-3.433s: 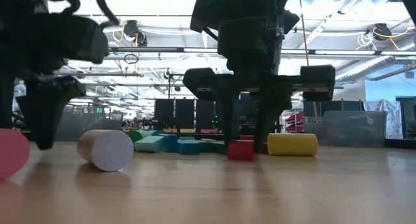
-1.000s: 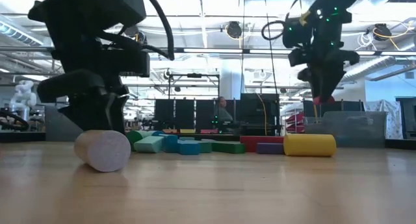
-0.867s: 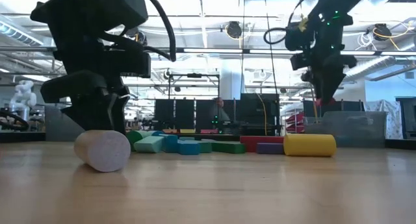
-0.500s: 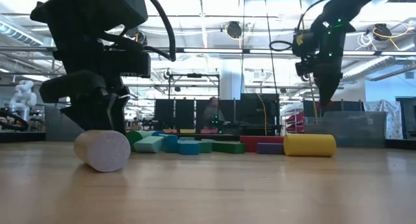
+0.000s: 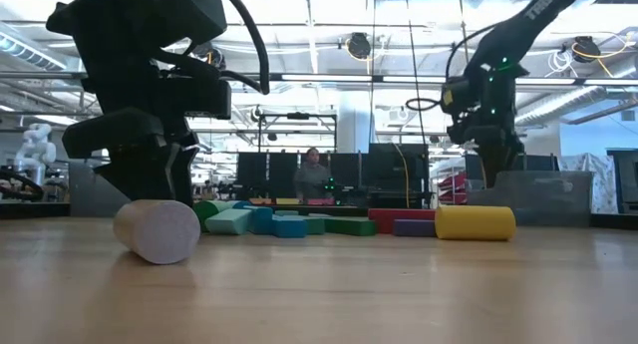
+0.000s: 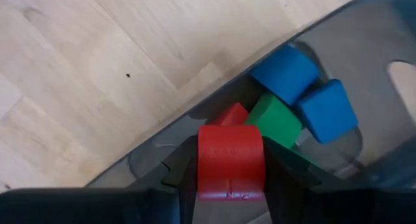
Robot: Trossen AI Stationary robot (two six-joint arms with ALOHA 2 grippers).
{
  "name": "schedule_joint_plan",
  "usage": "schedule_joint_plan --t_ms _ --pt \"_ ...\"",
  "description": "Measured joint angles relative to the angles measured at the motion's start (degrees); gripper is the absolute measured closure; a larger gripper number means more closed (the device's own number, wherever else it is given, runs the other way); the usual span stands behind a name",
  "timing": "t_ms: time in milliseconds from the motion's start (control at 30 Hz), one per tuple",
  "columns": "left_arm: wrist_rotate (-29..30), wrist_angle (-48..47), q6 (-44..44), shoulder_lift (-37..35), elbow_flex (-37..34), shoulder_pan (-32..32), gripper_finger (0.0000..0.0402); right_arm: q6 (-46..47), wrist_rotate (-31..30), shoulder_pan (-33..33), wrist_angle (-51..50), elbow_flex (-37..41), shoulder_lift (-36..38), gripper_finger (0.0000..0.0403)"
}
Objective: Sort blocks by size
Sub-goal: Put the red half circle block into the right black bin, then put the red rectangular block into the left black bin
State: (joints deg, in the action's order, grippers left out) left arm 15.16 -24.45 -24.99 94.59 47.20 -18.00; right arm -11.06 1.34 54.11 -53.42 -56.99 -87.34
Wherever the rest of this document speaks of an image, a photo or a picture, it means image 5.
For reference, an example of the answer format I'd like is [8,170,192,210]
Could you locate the black cabinet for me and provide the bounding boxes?
[368,143,431,209]

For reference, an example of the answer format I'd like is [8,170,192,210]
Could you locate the black hanging cable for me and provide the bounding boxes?
[403,0,428,151]

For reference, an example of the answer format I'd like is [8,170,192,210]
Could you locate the black aluminium table frame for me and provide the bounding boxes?
[0,199,638,230]

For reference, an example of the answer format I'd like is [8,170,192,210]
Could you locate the black tall unit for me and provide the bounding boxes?
[606,148,638,214]

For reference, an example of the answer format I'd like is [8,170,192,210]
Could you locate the green cylinder block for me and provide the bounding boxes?
[192,199,234,233]

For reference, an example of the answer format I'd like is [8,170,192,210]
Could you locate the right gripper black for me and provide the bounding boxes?
[448,54,525,188]

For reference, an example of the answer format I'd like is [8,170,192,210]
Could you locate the black curved background equipment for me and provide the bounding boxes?
[0,165,54,203]

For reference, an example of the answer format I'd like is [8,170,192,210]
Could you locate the person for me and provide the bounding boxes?
[293,147,333,204]

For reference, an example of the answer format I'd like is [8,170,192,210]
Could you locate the clear plastic bin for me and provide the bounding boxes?
[467,170,594,228]
[69,159,132,218]

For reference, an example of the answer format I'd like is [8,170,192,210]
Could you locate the black screen panels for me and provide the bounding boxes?
[235,151,371,201]

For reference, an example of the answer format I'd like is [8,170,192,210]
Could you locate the natural wood cylinder block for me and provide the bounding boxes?
[113,198,202,266]

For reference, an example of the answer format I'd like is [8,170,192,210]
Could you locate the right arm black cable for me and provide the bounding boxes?
[404,97,445,113]

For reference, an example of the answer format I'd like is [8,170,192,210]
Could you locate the black rig frame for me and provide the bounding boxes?
[256,112,339,154]

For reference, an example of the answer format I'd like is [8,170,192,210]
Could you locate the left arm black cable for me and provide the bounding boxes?
[216,0,271,96]

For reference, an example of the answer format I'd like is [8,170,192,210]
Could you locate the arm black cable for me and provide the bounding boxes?
[404,97,445,113]
[216,0,271,96]

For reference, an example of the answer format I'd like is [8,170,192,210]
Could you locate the dark partition panels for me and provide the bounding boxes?
[517,153,560,173]

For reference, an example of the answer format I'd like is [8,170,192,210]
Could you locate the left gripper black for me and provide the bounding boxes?
[61,34,201,208]

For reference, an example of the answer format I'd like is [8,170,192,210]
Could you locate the red shelf rack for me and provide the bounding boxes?
[437,170,469,207]

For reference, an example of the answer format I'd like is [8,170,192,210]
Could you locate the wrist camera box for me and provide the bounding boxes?
[441,77,470,117]
[163,77,233,122]

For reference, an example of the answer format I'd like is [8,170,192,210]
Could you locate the short yellow cable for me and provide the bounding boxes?
[392,142,411,209]

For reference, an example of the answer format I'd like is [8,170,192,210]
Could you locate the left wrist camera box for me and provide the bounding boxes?
[163,77,233,122]

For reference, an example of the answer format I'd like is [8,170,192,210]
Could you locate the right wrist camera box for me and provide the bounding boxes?
[441,77,470,117]

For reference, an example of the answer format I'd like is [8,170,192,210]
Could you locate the red long block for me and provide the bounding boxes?
[367,207,439,235]

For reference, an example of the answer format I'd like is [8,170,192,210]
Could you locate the yellow cylinder block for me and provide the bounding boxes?
[434,204,517,242]

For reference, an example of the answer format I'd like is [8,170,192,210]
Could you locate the pale patterned cloth cover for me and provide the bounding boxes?
[556,152,620,215]

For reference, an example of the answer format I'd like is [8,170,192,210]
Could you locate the purple long block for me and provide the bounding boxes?
[392,218,438,238]

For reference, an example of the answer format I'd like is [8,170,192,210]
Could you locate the black ceiling cable reel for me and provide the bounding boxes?
[191,40,227,73]
[346,31,373,62]
[571,35,602,64]

